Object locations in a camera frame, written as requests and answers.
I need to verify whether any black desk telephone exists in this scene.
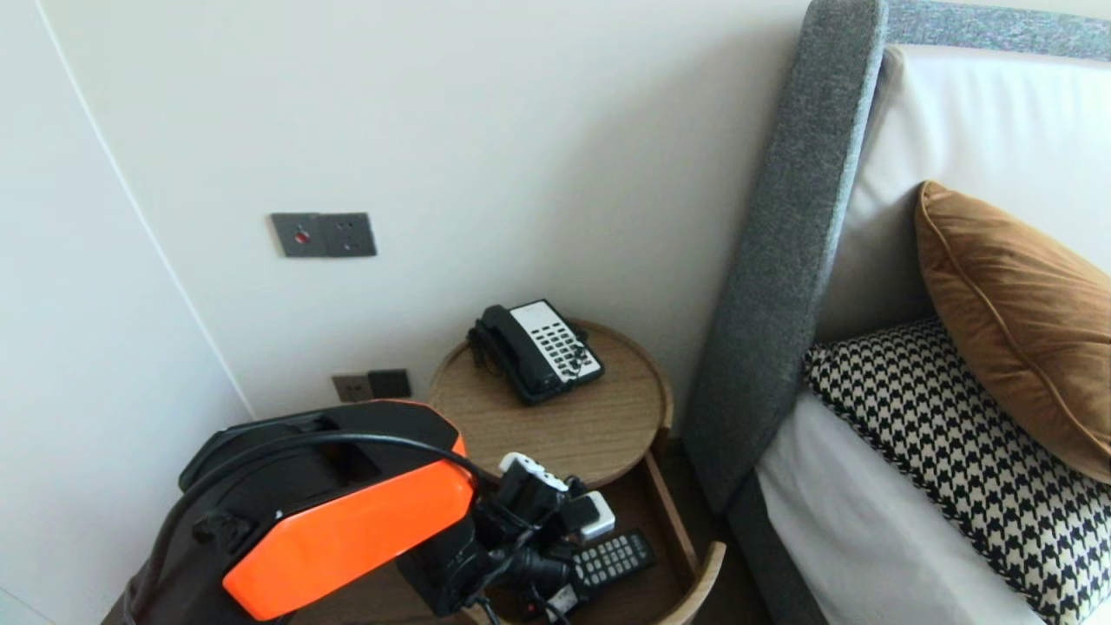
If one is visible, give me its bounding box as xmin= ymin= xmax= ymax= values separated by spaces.
xmin=467 ymin=299 xmax=606 ymax=406

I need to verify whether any black TV remote control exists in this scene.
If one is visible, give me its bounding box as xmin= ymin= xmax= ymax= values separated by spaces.
xmin=542 ymin=530 xmax=657 ymax=619

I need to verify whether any brown velvet pillow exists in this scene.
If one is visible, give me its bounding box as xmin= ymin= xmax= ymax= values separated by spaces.
xmin=914 ymin=180 xmax=1111 ymax=485

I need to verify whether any black wall outlet plate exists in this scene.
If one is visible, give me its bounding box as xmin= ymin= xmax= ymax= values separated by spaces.
xmin=367 ymin=369 xmax=412 ymax=400

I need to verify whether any white headboard cushion panel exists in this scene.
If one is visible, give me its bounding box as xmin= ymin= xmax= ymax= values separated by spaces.
xmin=816 ymin=43 xmax=1111 ymax=344

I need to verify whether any grey switch plate red button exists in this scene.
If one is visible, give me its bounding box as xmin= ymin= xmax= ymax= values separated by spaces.
xmin=270 ymin=213 xmax=325 ymax=259

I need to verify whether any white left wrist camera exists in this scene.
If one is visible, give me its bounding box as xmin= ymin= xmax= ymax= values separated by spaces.
xmin=562 ymin=491 xmax=616 ymax=541

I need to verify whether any round wooden bedside table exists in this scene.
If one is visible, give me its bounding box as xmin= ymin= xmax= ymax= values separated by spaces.
xmin=469 ymin=451 xmax=727 ymax=625

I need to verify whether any black white houndstooth pillow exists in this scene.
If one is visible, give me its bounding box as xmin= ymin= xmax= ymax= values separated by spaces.
xmin=803 ymin=317 xmax=1111 ymax=625

